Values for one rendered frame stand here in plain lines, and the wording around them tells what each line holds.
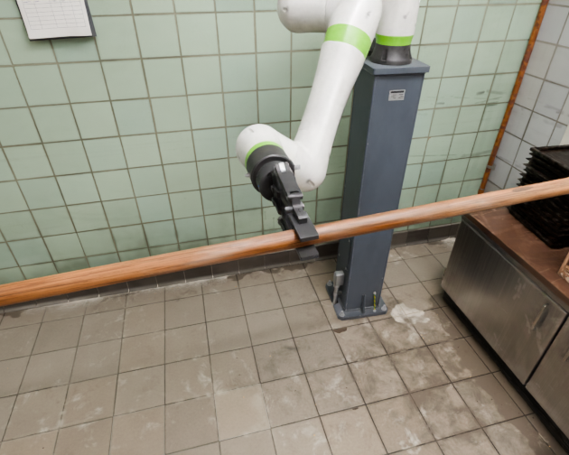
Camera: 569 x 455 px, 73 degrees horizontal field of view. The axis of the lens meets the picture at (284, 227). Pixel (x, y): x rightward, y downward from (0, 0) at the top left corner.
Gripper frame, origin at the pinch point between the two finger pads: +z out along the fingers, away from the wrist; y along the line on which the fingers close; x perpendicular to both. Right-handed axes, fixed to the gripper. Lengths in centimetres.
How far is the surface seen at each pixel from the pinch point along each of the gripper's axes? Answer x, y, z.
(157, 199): 37, 60, -124
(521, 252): -99, 61, -40
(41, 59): 64, -7, -125
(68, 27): 50, -17, -121
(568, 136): -151, 38, -82
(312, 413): -11, 115, -30
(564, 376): -96, 88, -5
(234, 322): 12, 114, -85
